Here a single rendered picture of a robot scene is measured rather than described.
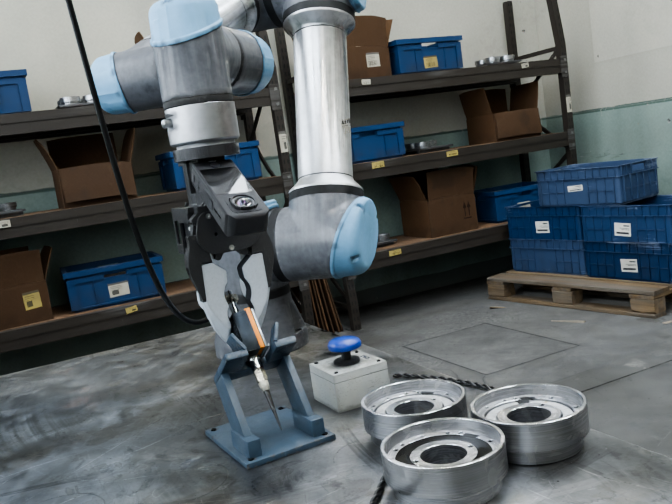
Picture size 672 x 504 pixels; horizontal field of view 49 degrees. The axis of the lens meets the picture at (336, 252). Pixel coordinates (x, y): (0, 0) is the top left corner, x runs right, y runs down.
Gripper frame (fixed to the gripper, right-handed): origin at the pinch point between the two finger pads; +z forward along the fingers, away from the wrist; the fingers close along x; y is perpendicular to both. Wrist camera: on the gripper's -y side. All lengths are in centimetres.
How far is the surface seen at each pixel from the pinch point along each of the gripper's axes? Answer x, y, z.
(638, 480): -18.2, -35.8, 11.9
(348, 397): -10.3, -2.6, 10.4
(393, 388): -12.3, -9.6, 8.3
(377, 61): -228, 318, -68
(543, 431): -14.9, -29.0, 8.6
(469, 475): -5.5, -30.6, 8.8
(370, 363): -14.1, -2.2, 7.4
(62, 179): -34, 326, -23
